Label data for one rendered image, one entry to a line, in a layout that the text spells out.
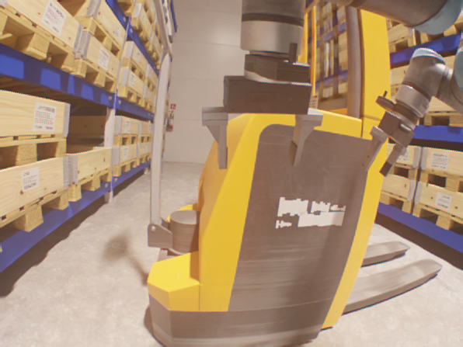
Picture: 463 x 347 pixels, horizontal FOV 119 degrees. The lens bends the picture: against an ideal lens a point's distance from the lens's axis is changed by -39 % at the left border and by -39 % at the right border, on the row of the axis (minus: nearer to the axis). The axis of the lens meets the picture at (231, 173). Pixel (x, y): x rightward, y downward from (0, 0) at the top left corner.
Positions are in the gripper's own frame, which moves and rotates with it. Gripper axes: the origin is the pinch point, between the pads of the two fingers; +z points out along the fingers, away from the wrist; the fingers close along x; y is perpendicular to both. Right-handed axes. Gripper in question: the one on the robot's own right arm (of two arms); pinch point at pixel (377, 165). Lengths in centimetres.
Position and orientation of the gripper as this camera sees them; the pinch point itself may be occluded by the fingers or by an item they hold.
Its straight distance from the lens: 62.8
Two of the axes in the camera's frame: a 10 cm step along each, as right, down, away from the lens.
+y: 3.4, 5.6, -7.6
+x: 8.7, 1.2, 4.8
